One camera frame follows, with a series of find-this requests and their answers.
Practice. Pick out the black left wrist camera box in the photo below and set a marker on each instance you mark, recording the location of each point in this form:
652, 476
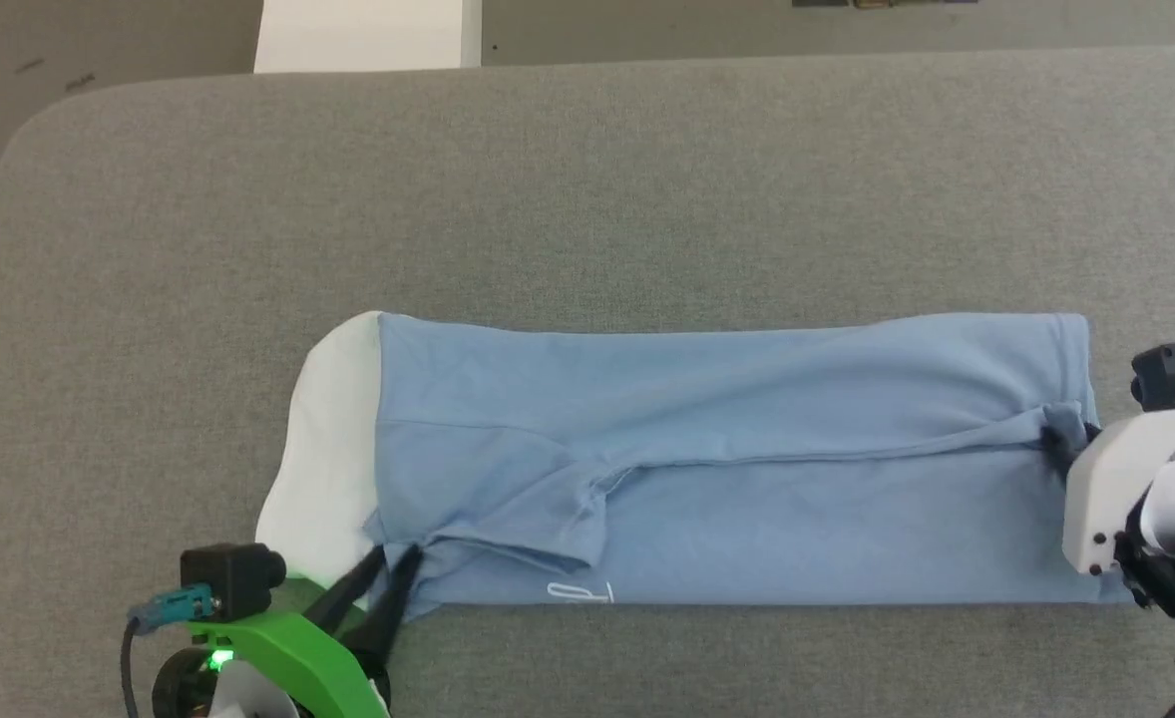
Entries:
233, 578

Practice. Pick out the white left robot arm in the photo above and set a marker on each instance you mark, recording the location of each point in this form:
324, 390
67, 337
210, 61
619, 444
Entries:
248, 698

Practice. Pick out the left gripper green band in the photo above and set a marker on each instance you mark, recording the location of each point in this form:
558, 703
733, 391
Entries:
318, 668

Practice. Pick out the grey fabric sofa seat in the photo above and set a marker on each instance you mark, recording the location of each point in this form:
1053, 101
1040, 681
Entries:
587, 199

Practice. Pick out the light blue and white garment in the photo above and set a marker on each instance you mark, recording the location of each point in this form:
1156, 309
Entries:
747, 449

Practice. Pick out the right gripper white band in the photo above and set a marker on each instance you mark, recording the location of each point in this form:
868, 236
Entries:
1106, 489

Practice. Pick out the white rectangular box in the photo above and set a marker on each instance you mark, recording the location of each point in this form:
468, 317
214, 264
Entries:
368, 35

